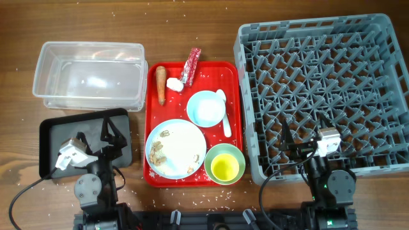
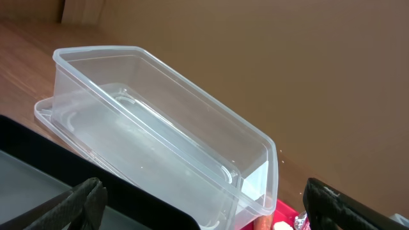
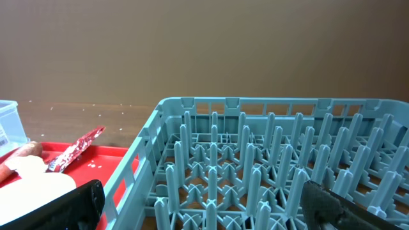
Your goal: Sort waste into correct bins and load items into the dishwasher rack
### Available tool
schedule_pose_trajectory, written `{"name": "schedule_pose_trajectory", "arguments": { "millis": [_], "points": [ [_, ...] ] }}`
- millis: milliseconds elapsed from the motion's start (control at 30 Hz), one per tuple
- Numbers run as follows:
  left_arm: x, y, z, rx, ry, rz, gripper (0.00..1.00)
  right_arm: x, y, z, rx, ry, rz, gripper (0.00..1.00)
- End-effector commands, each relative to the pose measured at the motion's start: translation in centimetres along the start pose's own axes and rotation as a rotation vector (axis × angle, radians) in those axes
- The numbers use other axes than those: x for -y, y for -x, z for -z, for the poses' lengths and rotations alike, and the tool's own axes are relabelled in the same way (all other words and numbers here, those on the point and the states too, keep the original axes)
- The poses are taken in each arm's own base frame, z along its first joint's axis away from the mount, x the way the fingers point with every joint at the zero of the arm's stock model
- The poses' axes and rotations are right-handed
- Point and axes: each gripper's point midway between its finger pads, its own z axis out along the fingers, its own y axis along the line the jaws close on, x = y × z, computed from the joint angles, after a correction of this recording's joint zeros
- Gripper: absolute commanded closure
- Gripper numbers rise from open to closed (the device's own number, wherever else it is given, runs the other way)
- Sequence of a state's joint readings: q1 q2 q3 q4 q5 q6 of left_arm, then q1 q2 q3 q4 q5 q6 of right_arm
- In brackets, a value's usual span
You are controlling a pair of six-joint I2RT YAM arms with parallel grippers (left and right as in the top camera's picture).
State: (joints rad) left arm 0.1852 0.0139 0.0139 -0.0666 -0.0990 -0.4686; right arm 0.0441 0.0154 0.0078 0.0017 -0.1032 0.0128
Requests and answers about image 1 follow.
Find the black tray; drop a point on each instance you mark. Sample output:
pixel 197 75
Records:
pixel 54 132

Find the light blue plate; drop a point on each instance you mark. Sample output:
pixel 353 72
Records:
pixel 183 126

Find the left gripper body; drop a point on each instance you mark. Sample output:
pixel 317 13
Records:
pixel 106 154

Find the light blue bowl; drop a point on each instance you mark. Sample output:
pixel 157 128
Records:
pixel 205 109

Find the orange carrot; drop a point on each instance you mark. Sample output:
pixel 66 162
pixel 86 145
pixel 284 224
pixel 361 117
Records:
pixel 161 77

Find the peanut shells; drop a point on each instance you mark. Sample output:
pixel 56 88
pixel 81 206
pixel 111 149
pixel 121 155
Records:
pixel 173 153

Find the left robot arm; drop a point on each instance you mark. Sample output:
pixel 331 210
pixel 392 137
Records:
pixel 96 190

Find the grey dishwasher rack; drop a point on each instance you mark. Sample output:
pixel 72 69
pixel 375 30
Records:
pixel 350 68

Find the green bowl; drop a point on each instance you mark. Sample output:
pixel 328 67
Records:
pixel 220 149

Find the red foil wrapper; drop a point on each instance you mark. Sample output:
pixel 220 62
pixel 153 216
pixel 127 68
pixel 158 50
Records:
pixel 189 68

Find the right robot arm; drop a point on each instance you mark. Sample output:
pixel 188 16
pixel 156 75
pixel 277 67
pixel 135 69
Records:
pixel 332 189

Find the white plastic spoon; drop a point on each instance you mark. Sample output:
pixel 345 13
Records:
pixel 225 121

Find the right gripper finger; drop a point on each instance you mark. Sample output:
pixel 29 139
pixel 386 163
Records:
pixel 286 136
pixel 324 121

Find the yellow cup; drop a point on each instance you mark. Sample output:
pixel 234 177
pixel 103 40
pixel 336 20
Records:
pixel 225 167

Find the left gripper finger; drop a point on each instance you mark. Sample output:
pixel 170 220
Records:
pixel 117 136
pixel 105 135

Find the clear plastic bin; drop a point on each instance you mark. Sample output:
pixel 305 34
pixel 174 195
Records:
pixel 91 76

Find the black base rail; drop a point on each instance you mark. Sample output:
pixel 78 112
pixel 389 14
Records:
pixel 285 219

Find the red serving tray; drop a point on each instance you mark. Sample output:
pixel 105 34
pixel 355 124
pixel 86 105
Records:
pixel 209 75

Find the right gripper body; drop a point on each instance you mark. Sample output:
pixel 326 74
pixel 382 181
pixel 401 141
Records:
pixel 304 150

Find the white tissue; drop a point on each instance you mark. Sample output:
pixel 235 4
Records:
pixel 175 84

